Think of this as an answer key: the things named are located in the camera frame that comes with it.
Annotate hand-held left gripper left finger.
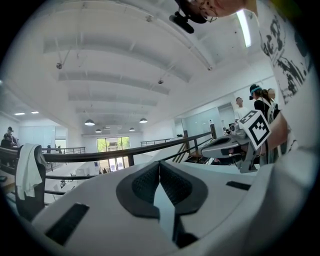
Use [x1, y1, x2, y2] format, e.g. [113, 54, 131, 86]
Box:
[31, 160, 180, 256]

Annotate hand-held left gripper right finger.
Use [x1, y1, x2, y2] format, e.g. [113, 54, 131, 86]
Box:
[159, 160, 260, 254]

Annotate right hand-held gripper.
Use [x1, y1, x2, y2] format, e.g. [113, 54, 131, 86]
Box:
[200, 109, 273, 174]

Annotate person's right forearm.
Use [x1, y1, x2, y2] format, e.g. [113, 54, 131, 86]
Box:
[266, 111, 296, 163]

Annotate glass door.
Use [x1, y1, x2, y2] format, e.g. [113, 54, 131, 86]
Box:
[96, 136, 131, 173]

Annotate black office chair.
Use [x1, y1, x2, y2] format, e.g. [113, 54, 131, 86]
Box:
[14, 144, 48, 222]

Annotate white draped cloth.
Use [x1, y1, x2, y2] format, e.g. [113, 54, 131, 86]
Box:
[15, 143, 43, 201]

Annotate person's white printed shirt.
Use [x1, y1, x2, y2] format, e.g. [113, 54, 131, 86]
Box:
[246, 8, 318, 253]

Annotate white ceiling tube light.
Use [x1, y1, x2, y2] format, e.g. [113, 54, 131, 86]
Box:
[235, 9, 252, 49]

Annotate person's face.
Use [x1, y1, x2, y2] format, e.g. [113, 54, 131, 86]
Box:
[197, 0, 259, 19]

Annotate black head-mounted camera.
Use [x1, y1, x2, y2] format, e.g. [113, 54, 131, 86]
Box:
[168, 0, 208, 35]

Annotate person's worn thin-frame spectacles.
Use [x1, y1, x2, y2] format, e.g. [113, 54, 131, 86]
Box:
[199, 6, 219, 24]

